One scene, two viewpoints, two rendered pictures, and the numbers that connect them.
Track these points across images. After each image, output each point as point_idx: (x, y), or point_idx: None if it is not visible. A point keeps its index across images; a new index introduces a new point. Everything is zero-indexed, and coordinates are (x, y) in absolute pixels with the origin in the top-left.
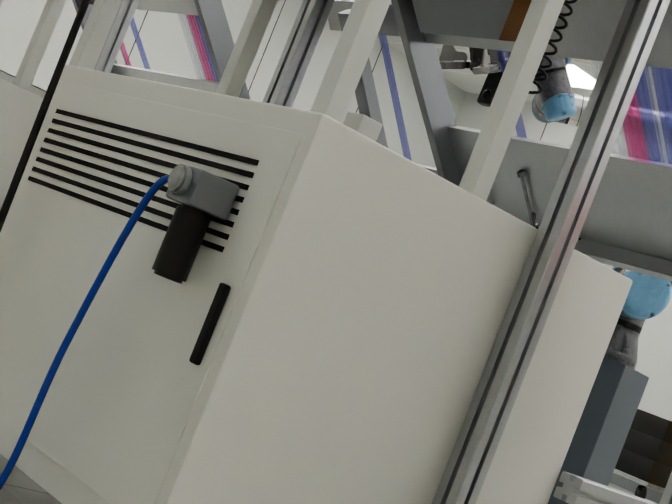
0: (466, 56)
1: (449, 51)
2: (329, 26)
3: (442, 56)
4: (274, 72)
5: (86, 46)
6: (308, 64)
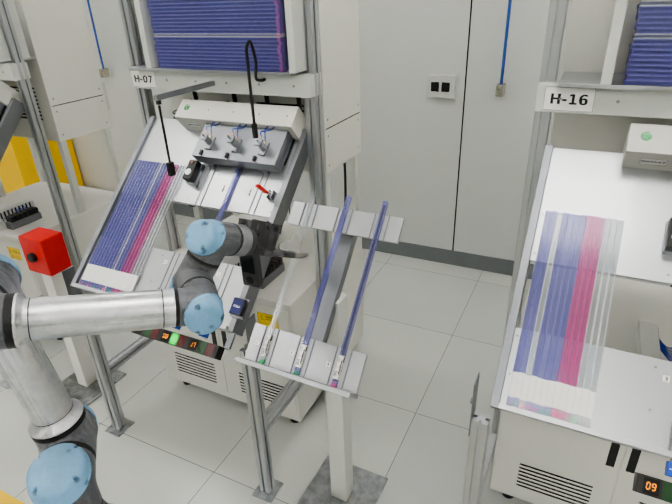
0: (279, 245)
1: (293, 242)
2: (398, 241)
3: (298, 247)
4: (327, 240)
5: None
6: (313, 233)
